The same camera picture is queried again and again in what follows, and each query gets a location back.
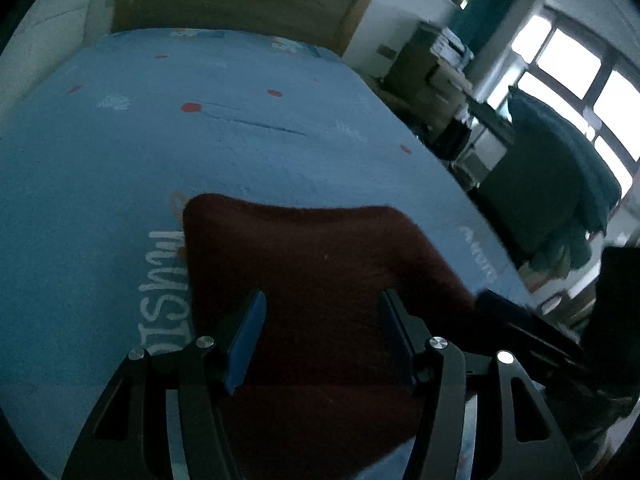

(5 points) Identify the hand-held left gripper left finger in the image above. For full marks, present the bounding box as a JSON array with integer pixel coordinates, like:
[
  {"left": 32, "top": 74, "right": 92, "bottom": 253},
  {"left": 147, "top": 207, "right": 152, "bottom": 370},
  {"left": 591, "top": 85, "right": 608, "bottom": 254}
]
[{"left": 60, "top": 290, "right": 267, "bottom": 480}]

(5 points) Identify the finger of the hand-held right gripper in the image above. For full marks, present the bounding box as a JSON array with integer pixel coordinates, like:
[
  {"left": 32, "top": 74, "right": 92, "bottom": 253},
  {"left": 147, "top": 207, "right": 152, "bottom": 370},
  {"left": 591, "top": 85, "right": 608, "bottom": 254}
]
[{"left": 477, "top": 291, "right": 590, "bottom": 367}]

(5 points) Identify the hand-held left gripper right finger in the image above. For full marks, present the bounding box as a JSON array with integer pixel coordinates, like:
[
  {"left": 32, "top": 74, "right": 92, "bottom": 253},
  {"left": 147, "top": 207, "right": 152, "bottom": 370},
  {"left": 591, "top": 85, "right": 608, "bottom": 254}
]
[{"left": 378, "top": 289, "right": 583, "bottom": 480}]

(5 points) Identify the dark red knit sweater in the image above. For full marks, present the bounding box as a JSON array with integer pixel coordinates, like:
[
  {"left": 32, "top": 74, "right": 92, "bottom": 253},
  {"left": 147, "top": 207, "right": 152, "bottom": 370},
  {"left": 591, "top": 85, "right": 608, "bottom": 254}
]
[{"left": 182, "top": 192, "right": 478, "bottom": 480}]

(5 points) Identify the teal fluffy blanket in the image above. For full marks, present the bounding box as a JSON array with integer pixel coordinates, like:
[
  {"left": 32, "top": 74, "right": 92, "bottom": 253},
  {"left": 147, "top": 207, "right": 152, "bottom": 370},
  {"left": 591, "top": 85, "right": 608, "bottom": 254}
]
[{"left": 507, "top": 85, "right": 623, "bottom": 281}]

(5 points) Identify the blue patterned bed sheet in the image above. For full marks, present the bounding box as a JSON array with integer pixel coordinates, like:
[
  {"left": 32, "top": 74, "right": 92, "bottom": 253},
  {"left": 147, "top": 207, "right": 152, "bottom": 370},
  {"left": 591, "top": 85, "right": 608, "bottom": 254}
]
[{"left": 0, "top": 29, "right": 538, "bottom": 480}]

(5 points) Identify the window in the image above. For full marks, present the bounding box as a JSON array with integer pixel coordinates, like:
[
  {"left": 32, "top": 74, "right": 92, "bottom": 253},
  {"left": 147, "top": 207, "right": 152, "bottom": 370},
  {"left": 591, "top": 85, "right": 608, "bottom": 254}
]
[{"left": 487, "top": 0, "right": 640, "bottom": 196}]

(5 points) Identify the wooden bedside cabinet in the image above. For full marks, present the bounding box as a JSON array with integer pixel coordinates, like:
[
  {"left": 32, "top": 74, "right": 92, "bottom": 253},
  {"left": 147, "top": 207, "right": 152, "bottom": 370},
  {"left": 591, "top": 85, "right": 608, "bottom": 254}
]
[{"left": 382, "top": 22, "right": 476, "bottom": 126}]

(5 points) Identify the wooden headboard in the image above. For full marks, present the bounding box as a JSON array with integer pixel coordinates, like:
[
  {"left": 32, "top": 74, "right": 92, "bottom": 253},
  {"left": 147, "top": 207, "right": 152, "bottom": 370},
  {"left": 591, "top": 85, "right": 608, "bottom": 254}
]
[{"left": 111, "top": 0, "right": 372, "bottom": 58}]

